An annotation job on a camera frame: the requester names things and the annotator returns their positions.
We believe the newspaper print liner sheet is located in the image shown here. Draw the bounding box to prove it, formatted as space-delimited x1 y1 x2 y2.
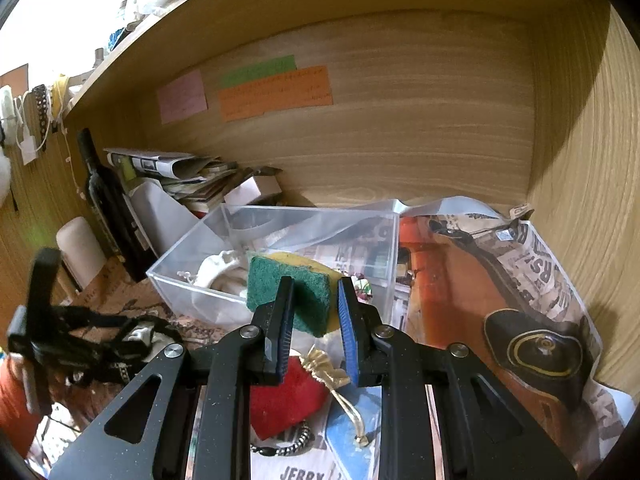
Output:
29 196 637 480

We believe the dark glass bottle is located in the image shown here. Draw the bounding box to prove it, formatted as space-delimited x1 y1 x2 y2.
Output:
77 128 156 282

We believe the stack of newspapers and books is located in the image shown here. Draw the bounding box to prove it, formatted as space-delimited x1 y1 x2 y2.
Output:
102 146 281 216

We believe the red velvet pouch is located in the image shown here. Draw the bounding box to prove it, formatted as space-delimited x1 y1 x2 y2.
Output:
250 347 369 448

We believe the silver chain with bar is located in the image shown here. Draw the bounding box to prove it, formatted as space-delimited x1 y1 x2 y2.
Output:
249 421 315 458

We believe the wooden shelf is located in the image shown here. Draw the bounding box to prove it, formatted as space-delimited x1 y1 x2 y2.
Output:
0 0 640 401

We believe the small white cardboard box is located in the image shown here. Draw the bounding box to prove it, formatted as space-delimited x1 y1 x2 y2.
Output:
224 176 282 206

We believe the beige roll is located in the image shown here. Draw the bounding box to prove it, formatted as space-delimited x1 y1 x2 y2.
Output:
55 217 107 289

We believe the clear plastic box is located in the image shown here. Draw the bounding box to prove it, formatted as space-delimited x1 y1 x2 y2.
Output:
146 202 399 330

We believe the black chain bag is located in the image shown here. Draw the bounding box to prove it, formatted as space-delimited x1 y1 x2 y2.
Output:
52 306 182 387

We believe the green yellow sponge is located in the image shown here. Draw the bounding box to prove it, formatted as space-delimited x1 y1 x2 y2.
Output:
245 250 344 339

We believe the pink sticky note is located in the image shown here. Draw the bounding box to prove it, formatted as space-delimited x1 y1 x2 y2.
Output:
156 70 208 125

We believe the white soft cloth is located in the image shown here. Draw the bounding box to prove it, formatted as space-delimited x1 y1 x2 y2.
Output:
177 250 248 299

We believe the floral patterned cloth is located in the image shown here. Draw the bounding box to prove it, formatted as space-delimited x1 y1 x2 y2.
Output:
350 274 373 304

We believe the green sticky note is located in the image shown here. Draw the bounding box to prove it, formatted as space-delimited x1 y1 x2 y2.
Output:
218 54 297 89

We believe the orange sticky note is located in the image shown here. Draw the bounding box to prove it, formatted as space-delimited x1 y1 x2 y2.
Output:
218 66 333 122

